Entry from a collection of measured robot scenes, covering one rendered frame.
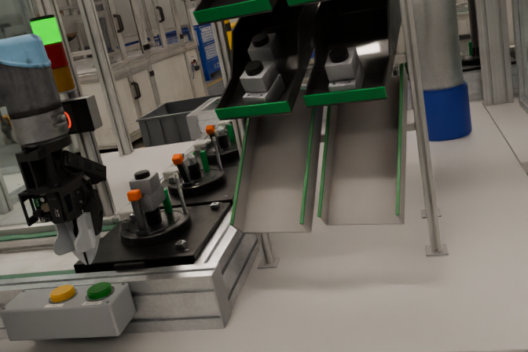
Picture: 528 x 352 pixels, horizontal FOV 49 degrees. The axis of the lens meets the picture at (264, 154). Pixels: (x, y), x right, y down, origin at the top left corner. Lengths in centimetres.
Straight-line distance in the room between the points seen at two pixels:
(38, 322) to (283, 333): 40
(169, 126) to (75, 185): 226
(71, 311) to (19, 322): 11
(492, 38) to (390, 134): 111
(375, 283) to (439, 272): 11
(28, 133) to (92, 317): 31
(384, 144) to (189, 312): 43
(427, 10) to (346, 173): 81
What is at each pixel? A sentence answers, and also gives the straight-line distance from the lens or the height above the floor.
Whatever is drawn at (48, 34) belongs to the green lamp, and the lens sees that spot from 127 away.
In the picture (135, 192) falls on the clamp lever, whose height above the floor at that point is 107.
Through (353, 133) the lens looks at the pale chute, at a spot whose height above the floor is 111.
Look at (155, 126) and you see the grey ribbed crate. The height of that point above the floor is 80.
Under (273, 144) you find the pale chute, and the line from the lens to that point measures 106.
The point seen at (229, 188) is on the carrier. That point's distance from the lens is 132.
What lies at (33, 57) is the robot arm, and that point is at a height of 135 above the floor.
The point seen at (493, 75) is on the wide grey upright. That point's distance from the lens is 210.
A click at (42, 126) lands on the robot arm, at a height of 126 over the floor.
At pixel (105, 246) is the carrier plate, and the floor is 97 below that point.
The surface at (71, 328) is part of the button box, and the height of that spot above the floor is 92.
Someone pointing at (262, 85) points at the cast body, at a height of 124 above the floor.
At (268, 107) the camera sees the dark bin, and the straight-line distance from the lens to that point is 92.
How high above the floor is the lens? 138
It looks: 16 degrees down
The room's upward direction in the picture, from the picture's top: 12 degrees counter-clockwise
